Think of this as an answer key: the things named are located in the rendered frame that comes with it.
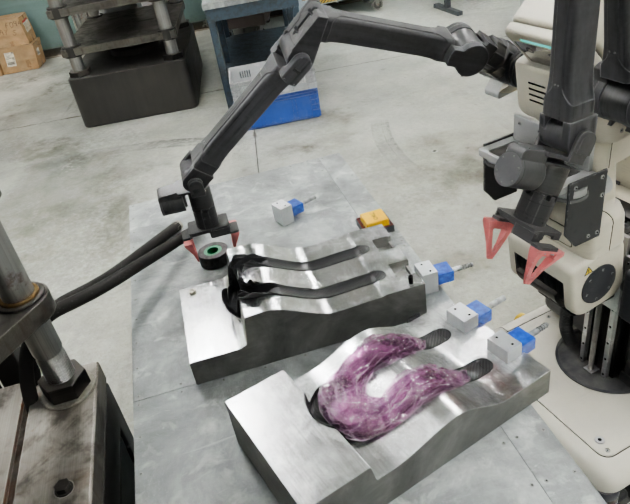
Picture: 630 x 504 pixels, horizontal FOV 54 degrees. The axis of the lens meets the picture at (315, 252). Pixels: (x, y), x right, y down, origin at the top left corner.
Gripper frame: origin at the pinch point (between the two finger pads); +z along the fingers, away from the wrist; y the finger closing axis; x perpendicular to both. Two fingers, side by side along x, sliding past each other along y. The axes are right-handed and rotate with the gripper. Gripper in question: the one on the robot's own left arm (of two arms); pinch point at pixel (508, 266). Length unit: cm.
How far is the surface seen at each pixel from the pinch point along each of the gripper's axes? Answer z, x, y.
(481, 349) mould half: 16.1, -0.5, 2.2
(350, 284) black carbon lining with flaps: 18.9, -11.7, -26.8
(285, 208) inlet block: 20, -7, -71
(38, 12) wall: 61, -11, -724
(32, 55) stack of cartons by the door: 103, -16, -689
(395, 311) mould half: 20.2, -5.1, -17.9
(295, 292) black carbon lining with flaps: 22.4, -23.1, -29.0
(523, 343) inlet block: 12.1, 4.3, 6.3
